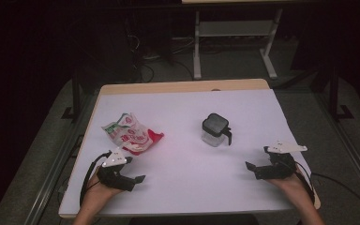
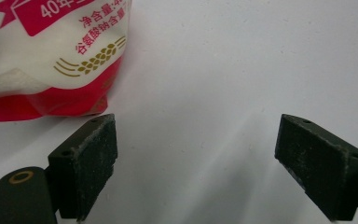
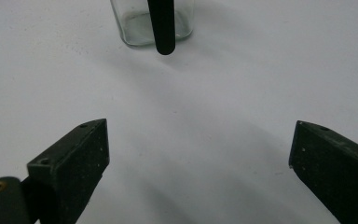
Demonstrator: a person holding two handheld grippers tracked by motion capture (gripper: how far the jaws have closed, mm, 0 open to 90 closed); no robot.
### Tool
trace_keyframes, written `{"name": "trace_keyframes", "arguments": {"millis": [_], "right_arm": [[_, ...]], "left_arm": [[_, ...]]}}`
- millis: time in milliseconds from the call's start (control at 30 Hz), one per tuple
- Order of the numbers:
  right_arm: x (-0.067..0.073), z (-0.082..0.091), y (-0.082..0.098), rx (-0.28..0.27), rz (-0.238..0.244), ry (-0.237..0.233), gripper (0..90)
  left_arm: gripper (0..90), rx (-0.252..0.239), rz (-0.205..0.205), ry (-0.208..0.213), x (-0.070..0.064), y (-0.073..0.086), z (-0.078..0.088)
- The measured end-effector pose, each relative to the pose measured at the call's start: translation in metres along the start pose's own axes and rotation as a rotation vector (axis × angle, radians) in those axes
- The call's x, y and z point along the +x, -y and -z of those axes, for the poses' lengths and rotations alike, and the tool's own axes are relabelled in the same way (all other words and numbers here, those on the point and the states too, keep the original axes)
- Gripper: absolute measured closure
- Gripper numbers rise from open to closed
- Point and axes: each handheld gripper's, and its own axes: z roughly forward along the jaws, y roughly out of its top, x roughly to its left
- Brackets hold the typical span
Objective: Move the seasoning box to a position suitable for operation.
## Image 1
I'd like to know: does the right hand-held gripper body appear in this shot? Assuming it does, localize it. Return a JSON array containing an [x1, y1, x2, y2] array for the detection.
[[255, 142, 308, 181]]

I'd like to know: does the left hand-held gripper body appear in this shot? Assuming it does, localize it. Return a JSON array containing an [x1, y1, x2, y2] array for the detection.
[[97, 147, 135, 192]]

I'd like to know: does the red and white snack bag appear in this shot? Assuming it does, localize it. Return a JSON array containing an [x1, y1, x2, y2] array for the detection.
[[101, 112, 165, 157]]

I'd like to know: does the clear jar with black lid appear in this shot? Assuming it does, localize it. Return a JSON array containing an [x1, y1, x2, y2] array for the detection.
[[201, 112, 233, 148]]

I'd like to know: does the person's right hand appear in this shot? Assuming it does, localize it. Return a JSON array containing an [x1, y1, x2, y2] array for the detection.
[[266, 165, 314, 207]]

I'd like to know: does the person's left hand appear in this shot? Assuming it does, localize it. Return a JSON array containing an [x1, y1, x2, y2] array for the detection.
[[83, 168, 124, 208]]

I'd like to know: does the white table mat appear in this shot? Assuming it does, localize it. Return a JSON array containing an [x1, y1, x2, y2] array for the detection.
[[59, 88, 313, 217]]

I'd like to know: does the black metal stand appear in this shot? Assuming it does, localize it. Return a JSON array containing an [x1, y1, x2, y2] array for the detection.
[[327, 64, 355, 121], [60, 69, 83, 121]]

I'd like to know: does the light wooden table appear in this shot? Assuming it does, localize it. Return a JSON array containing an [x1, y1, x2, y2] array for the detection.
[[57, 78, 322, 219]]

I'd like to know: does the white-legged desk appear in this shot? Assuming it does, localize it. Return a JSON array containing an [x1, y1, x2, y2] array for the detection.
[[181, 0, 360, 81]]

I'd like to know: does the right hand-held gripper black cable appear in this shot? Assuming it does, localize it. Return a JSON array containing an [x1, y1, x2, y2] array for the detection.
[[293, 160, 360, 218]]

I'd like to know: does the aluminium floor rail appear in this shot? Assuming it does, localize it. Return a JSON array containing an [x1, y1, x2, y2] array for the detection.
[[312, 90, 360, 203], [24, 93, 99, 225]]

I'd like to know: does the black floor cable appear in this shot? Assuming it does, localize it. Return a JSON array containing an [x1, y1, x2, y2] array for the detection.
[[137, 61, 156, 83], [168, 57, 195, 80]]

